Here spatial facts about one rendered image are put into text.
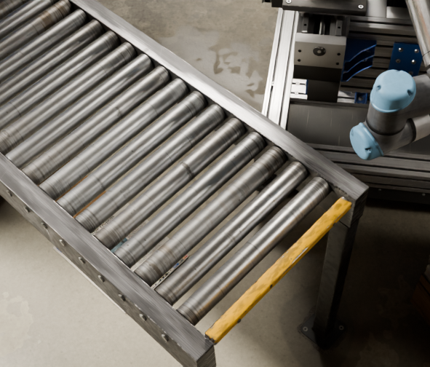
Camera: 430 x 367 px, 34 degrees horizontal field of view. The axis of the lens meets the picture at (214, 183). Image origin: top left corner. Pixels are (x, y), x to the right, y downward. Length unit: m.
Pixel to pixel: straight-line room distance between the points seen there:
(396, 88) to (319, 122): 1.17
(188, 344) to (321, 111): 1.29
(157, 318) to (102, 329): 0.91
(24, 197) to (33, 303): 0.83
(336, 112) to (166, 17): 1.00
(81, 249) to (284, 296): 0.97
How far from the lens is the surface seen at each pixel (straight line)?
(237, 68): 2.93
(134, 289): 1.49
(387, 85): 1.34
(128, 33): 1.95
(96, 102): 1.81
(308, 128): 2.46
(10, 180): 1.70
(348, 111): 2.53
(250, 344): 2.29
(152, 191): 1.61
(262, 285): 1.45
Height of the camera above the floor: 2.12
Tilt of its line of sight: 55 degrees down
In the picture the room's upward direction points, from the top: 5 degrees counter-clockwise
